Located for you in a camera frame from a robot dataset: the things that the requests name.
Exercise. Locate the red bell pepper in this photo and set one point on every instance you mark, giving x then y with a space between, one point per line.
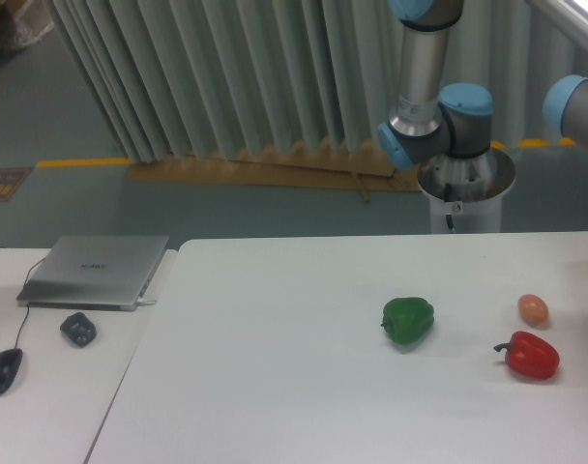
530 356

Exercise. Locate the silver laptop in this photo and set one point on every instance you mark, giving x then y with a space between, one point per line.
109 272

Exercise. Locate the green bell pepper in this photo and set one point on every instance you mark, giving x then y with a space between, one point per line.
407 320

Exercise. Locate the brown egg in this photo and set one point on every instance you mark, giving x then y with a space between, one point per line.
532 309

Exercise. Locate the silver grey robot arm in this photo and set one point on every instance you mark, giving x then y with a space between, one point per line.
448 130

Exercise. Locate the brown cardboard sheet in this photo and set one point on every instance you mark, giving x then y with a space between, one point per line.
364 170

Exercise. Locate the white laptop plug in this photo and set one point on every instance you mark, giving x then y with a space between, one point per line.
145 302

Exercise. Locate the black computer mouse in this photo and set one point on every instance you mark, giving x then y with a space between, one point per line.
10 362

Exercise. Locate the pale green curtain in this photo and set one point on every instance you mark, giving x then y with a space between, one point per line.
181 77

